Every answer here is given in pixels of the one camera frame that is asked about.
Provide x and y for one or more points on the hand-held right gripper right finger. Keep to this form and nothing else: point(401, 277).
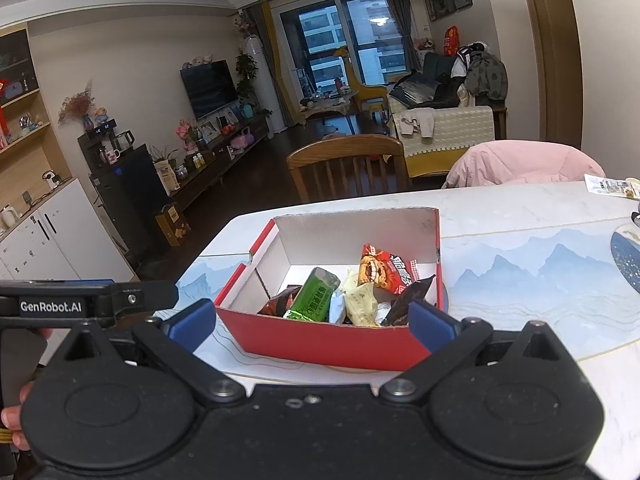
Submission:
point(431, 324)

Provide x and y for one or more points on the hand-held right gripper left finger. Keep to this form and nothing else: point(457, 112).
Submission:
point(192, 321)

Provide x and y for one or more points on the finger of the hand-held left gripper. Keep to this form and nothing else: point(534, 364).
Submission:
point(145, 297)

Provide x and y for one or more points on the black snack packet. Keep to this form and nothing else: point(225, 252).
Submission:
point(400, 302)

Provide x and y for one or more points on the red snack packet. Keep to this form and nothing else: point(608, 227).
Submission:
point(390, 270)

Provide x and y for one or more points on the cream snack packet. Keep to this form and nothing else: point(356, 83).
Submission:
point(360, 302)

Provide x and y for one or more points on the brown foil snack packet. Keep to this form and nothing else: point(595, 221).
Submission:
point(280, 302)

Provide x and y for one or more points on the light blue snack packet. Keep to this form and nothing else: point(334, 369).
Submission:
point(337, 307)

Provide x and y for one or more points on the red cardboard box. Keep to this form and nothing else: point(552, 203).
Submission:
point(330, 347)

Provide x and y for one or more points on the green red snack bar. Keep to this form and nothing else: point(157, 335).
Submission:
point(312, 297)

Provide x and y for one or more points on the person's left hand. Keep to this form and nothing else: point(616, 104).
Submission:
point(12, 425)

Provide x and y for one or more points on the white cabinet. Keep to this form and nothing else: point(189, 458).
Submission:
point(60, 240)

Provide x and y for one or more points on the brown cardboard box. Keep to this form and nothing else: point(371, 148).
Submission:
point(172, 225)

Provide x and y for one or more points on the black cabinet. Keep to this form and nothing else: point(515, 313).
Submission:
point(130, 200)

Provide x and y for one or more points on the blue mountain print table mat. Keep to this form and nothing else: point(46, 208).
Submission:
point(525, 280)

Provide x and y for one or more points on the dark wooden television cabinet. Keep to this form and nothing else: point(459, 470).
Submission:
point(225, 160)

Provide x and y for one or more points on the wooden chair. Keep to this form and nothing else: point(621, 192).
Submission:
point(345, 170)

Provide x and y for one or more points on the pink toy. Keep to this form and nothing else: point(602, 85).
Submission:
point(241, 137)

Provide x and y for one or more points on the sofa with cream cover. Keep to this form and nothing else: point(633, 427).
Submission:
point(450, 135)

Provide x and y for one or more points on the dried flower vase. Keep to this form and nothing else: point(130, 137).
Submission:
point(80, 105)

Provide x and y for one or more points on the flat screen television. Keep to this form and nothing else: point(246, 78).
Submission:
point(207, 87)

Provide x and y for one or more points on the coffee table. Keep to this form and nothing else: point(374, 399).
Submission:
point(325, 107)

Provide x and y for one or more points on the white standing air conditioner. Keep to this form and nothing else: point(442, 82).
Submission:
point(262, 85)

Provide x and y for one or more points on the green potted plant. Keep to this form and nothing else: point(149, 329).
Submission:
point(246, 72)

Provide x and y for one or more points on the yellow giraffe toy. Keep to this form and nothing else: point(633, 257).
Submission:
point(357, 85)

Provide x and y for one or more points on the pile of clothes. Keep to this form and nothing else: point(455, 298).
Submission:
point(482, 75)

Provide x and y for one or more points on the yellow grey curtain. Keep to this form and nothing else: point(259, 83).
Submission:
point(277, 65)

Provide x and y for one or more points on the red gift bag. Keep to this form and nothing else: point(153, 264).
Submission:
point(451, 40)

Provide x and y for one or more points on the wooden door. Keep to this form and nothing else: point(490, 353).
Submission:
point(550, 60)

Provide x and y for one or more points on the large window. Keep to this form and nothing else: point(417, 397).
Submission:
point(350, 30)

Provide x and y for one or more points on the wooden wall shelf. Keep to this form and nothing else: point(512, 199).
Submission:
point(30, 150)

